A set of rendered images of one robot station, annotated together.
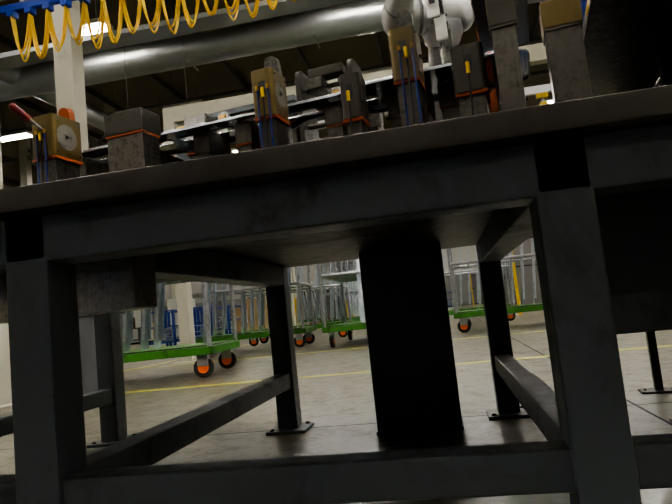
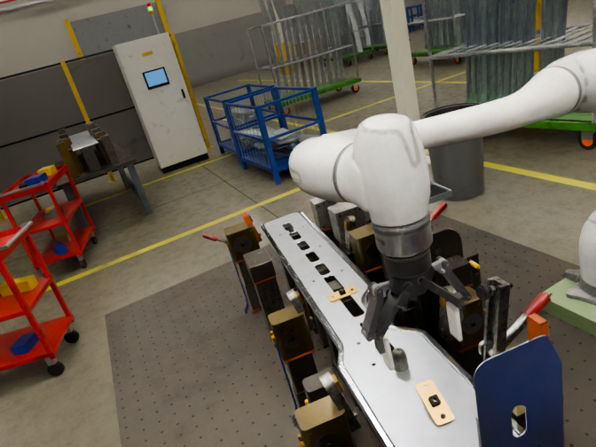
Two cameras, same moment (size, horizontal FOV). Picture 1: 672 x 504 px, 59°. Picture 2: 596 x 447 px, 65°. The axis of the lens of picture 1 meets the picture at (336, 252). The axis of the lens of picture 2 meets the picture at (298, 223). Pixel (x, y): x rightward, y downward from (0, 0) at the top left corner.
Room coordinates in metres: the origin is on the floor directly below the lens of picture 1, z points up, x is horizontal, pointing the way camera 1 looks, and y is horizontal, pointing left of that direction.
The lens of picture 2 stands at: (0.98, -0.82, 1.72)
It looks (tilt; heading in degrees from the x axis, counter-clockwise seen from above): 23 degrees down; 61
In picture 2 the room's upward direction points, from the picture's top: 15 degrees counter-clockwise
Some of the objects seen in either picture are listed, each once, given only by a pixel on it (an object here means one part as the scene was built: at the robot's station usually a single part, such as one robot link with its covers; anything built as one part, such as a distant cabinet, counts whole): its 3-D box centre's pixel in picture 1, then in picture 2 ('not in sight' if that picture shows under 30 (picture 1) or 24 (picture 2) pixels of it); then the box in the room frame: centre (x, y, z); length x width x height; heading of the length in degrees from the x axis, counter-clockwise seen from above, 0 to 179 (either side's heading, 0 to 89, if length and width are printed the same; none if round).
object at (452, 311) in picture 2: (441, 27); (454, 321); (1.51, -0.34, 1.17); 0.03 x 0.01 x 0.07; 72
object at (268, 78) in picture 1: (272, 142); (296, 368); (1.39, 0.13, 0.87); 0.12 x 0.07 x 0.35; 162
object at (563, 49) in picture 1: (570, 85); not in sight; (1.24, -0.54, 0.88); 0.08 x 0.08 x 0.36; 72
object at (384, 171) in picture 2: not in sight; (384, 167); (1.44, -0.30, 1.48); 0.13 x 0.11 x 0.16; 92
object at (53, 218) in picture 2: not in sight; (52, 220); (1.16, 4.38, 0.49); 0.81 x 0.46 x 0.97; 68
